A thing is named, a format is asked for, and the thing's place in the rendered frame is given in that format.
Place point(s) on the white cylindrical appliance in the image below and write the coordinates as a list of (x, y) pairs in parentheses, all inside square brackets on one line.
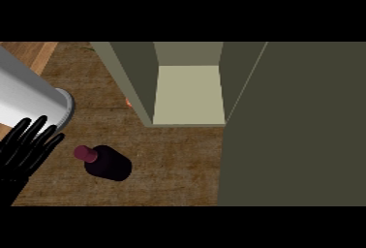
[(25, 97)]

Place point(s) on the pale wooden board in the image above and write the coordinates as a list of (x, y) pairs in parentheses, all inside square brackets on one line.
[(33, 55)]

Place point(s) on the small orange object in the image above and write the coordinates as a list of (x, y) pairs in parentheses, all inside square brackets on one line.
[(127, 102)]

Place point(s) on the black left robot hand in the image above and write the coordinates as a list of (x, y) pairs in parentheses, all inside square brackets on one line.
[(19, 155)]

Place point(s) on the dark wine bottle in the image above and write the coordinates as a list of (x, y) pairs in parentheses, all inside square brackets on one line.
[(106, 164)]

